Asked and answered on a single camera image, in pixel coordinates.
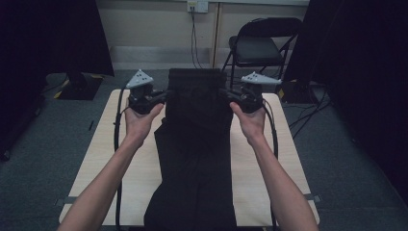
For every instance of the white wall power outlet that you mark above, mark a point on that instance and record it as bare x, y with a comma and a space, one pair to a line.
198, 5

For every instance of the black curtain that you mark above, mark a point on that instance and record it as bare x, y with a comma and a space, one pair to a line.
362, 80
48, 48

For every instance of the person's right hand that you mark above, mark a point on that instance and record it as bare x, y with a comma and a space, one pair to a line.
251, 125

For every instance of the grey tape strip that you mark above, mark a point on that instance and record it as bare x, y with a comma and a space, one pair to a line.
315, 198
65, 201

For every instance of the black folding chair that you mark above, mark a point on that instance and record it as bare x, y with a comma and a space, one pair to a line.
256, 48

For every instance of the person's left hand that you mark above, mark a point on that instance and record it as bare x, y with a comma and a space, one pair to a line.
141, 125

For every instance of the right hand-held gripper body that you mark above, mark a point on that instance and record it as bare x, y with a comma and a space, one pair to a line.
253, 93

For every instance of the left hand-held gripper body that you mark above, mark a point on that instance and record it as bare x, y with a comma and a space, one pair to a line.
141, 96

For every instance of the small dark floor object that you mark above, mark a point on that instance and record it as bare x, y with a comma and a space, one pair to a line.
91, 125

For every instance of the light vertical wall trim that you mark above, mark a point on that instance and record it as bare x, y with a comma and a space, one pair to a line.
215, 35

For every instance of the black stand base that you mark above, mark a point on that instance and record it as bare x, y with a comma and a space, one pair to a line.
295, 93
80, 88

